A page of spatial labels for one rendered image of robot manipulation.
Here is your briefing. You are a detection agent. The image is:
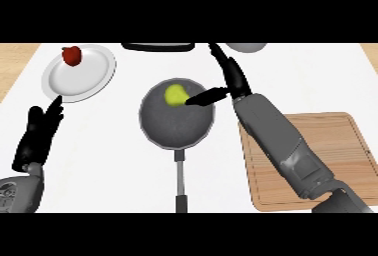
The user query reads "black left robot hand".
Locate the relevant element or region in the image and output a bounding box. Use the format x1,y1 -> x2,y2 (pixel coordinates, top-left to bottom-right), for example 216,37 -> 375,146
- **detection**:
11,94 -> 67,174

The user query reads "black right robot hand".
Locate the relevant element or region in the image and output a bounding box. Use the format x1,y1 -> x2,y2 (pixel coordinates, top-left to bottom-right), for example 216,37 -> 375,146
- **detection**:
183,42 -> 254,107

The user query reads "white round plate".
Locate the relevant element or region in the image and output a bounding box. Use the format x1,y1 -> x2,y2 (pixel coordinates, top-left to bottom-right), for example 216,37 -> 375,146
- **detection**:
40,44 -> 118,104

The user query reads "red pepper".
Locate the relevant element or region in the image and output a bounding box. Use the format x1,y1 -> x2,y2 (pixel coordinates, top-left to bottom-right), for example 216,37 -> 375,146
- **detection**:
61,45 -> 84,68

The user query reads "wooden cutting board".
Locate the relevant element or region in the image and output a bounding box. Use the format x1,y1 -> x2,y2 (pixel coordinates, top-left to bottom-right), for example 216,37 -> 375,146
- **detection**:
237,112 -> 378,212

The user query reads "grey round bowl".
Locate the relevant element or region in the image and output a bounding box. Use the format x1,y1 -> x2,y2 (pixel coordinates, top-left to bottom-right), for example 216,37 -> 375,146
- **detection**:
225,42 -> 269,54

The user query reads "dark grey frying pan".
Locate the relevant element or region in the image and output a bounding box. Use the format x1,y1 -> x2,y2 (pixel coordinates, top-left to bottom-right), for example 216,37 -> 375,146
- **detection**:
138,78 -> 217,214

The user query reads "yellow-green pear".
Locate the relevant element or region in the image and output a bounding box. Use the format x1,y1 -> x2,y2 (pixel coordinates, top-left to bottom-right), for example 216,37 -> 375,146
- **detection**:
164,83 -> 192,108

